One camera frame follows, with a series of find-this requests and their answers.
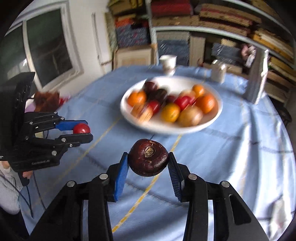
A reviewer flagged small red tomato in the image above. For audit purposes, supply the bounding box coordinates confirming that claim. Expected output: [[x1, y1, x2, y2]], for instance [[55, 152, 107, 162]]
[[73, 123, 91, 134]]

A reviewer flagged dark brown mangosteen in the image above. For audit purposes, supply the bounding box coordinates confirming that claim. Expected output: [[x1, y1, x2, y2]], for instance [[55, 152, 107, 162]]
[[128, 138, 169, 177], [152, 88, 168, 104]]

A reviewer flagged tan orange round fruit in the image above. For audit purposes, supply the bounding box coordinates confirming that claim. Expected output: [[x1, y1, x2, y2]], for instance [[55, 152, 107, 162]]
[[131, 103, 153, 123]]

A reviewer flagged tan potato-like fruit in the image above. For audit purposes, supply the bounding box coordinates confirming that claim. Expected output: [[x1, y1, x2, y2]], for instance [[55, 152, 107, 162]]
[[178, 105, 203, 127]]

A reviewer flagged yellow orange citrus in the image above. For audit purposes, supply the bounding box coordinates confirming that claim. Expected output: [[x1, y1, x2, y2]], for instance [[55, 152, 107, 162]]
[[161, 103, 180, 123]]

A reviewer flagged orange mandarin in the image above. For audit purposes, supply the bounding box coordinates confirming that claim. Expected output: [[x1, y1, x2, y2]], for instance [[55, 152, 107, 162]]
[[127, 90, 147, 107]]

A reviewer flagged red cherry tomato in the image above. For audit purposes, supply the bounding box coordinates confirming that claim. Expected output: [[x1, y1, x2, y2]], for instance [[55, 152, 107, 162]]
[[148, 100, 161, 115]]

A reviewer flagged dark red plum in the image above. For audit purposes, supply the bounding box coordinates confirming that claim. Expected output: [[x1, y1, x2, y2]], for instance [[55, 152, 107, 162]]
[[165, 95, 177, 105]]

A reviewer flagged person's left hand thumb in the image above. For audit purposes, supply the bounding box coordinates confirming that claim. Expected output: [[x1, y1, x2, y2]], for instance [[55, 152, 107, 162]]
[[22, 171, 33, 179]]

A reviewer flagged brown plush toy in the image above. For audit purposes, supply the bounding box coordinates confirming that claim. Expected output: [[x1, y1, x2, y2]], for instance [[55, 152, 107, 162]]
[[34, 91, 60, 113]]

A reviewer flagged orange tangerine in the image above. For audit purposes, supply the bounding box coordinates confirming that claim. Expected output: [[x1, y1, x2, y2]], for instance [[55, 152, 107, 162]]
[[195, 93, 216, 114]]

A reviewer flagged blue checked tablecloth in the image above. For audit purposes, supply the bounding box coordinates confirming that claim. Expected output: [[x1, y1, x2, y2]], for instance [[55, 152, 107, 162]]
[[20, 66, 295, 240]]

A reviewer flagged dark plum on table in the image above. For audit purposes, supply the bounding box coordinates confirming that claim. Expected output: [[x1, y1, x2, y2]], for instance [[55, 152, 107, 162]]
[[143, 81, 158, 95]]

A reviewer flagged small orange kumquat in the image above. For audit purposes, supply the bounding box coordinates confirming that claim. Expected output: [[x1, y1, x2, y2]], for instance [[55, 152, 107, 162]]
[[192, 84, 205, 98]]

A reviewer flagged white oval plate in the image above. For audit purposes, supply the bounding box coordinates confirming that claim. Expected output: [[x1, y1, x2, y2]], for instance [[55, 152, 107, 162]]
[[120, 76, 223, 135]]

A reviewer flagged framed cardboard panel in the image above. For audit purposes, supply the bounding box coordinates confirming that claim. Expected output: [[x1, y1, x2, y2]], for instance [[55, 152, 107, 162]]
[[113, 44, 158, 70]]

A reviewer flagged white paper cup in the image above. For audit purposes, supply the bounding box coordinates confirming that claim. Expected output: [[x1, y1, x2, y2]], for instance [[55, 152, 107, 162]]
[[159, 55, 177, 76]]

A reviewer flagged white drink can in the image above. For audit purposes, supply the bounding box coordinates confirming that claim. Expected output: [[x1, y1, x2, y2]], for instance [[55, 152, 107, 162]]
[[210, 59, 227, 84]]

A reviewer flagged pink crumpled cloth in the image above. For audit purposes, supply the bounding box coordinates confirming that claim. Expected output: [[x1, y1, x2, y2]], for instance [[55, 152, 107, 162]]
[[241, 44, 256, 68]]

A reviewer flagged metal storage shelf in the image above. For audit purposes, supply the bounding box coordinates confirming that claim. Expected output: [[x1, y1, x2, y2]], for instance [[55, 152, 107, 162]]
[[145, 0, 296, 103]]

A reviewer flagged silver metal bottle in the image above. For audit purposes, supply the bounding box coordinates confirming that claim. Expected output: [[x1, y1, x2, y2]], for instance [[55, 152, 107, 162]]
[[243, 49, 269, 105]]

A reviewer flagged black cable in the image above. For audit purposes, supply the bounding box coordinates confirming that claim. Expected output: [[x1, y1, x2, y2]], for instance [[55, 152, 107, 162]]
[[0, 171, 47, 218]]

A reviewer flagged window with white frame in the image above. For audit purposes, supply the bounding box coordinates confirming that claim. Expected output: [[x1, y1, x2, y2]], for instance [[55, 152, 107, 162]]
[[1, 1, 83, 93]]

